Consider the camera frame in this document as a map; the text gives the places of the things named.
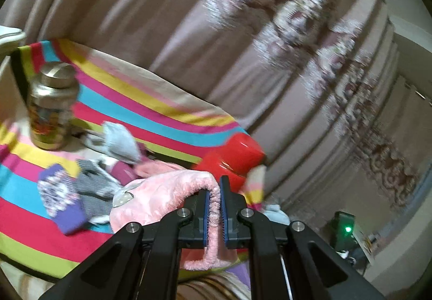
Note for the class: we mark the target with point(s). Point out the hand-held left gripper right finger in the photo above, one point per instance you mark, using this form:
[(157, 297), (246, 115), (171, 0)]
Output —
[(224, 219)]

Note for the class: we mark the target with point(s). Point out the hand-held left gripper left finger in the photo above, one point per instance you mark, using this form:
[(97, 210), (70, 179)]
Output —
[(205, 219)]

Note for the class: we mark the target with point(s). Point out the pink plush slipper sock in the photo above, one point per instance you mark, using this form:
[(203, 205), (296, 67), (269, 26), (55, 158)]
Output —
[(162, 193)]

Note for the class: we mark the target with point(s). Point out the light blue cloth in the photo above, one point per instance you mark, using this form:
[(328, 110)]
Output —
[(276, 213)]

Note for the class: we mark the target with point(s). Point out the red thermos flask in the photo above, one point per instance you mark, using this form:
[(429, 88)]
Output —
[(233, 158)]

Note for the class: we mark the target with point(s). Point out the maroon sock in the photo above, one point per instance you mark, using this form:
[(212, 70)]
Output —
[(123, 172)]

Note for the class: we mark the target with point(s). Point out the grey knitted sock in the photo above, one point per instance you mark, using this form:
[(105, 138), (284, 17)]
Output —
[(94, 185)]

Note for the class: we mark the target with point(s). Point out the light blue sock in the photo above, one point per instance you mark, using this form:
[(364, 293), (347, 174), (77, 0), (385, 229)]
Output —
[(118, 141)]

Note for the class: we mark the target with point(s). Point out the striped colourful tablecloth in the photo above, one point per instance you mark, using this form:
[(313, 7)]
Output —
[(135, 107)]

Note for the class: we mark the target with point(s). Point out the purple patterned sock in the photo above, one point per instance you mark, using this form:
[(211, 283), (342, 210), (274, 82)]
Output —
[(60, 198)]

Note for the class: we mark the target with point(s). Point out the metal tea tin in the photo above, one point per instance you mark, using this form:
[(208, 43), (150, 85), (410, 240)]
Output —
[(50, 111)]

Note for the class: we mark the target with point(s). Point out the beige lace curtain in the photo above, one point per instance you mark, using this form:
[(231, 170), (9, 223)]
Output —
[(168, 16)]

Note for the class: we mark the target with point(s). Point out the white object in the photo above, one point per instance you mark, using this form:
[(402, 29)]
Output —
[(10, 36)]

